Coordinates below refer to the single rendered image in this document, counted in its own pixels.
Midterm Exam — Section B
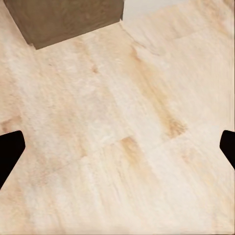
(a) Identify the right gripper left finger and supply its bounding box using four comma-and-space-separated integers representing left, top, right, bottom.
0, 130, 25, 189

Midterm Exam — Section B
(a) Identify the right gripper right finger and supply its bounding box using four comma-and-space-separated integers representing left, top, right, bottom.
219, 130, 235, 169

